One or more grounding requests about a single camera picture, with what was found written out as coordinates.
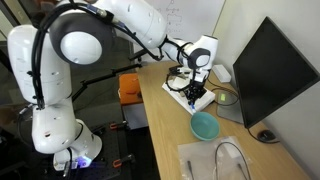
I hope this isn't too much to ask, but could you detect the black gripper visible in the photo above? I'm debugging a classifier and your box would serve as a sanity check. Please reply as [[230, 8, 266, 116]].
[[185, 79, 206, 107]]

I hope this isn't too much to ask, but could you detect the teal blue bowl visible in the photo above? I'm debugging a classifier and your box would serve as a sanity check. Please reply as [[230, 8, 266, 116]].
[[189, 111, 221, 142]]

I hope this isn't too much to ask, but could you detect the silver monitor stand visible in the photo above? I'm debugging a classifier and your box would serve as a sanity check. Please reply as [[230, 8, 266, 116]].
[[216, 89, 246, 125]]

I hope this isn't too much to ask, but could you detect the orange box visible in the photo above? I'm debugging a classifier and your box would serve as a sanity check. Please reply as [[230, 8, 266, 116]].
[[118, 72, 145, 107]]

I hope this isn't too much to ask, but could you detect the clear plastic bag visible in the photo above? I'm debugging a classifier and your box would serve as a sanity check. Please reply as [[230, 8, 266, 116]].
[[177, 135, 255, 180]]

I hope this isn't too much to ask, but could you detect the white whiteboard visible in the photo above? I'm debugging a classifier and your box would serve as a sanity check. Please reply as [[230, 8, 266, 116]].
[[133, 0, 226, 64]]

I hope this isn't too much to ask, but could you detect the black computer monitor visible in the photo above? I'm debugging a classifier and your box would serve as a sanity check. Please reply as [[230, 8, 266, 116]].
[[232, 16, 320, 130]]

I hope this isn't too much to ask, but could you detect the black breadboard table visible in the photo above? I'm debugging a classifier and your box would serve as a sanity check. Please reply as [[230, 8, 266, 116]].
[[75, 121, 162, 180]]

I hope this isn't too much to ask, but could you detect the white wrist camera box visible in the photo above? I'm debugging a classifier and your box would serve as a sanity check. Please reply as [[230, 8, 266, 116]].
[[193, 70, 207, 84]]

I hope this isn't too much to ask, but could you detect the black monitor cable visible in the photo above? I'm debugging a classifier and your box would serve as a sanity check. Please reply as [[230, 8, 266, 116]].
[[207, 79, 240, 107]]

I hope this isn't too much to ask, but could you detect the orange handled black clamp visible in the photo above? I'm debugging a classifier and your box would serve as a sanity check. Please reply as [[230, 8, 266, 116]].
[[112, 153, 137, 169], [109, 120, 130, 131]]

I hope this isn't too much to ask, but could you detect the black round cable puck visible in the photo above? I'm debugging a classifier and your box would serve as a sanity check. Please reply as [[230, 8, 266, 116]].
[[247, 128, 281, 145]]

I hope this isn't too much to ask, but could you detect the black camera stand rod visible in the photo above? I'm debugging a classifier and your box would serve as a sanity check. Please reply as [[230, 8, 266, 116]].
[[71, 63, 143, 102]]

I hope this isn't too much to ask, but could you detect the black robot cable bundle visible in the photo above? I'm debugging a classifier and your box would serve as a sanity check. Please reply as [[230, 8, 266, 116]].
[[30, 1, 196, 111]]

